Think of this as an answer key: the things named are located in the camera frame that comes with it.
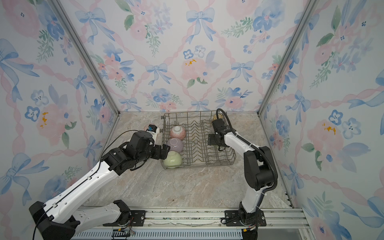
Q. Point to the pink patterned bowl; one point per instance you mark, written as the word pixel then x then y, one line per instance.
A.
pixel 178 132

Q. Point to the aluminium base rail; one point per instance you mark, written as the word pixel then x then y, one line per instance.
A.
pixel 206 224

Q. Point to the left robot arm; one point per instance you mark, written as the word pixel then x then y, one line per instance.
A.
pixel 60 217

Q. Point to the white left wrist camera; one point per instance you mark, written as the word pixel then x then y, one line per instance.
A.
pixel 154 131

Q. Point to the aluminium right corner post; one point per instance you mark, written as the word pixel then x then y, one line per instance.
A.
pixel 291 47

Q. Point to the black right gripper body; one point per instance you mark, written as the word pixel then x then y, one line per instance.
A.
pixel 212 138

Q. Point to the aluminium corner post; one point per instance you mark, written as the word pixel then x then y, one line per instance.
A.
pixel 63 17
pixel 291 47

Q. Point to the lilac ceramic bowl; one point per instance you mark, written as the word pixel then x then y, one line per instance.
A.
pixel 175 145

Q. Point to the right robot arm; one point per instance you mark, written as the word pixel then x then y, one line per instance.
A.
pixel 259 170

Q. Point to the aluminium left corner post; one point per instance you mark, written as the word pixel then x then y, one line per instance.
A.
pixel 63 17

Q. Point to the green ceramic bowl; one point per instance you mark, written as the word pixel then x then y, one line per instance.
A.
pixel 173 160

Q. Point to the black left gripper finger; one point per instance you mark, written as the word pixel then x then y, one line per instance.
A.
pixel 164 154
pixel 165 148

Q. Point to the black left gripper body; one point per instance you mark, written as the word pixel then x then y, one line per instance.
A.
pixel 153 152

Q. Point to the grey wire dish rack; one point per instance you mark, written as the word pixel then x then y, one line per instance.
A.
pixel 198 150

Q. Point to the amber glass tumbler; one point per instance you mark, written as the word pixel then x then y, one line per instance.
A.
pixel 217 116

